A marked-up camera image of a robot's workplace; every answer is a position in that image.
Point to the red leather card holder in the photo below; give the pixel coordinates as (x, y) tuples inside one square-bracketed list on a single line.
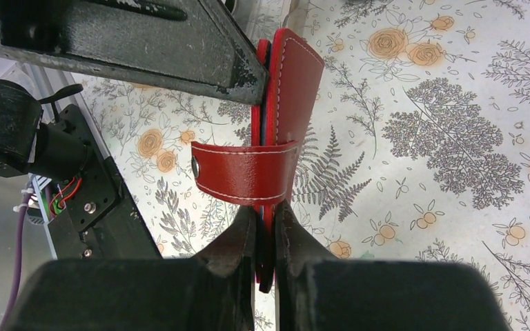
[(261, 175)]

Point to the floral patterned table mat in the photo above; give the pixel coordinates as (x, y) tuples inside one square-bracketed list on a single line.
[(418, 146)]

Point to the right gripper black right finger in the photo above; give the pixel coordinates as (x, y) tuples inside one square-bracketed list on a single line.
[(315, 290)]

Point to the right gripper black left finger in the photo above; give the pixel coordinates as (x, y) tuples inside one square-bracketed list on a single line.
[(212, 290)]

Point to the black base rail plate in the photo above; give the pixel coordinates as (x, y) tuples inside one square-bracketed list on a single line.
[(99, 219)]

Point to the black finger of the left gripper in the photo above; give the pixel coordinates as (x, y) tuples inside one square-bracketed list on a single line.
[(189, 46)]

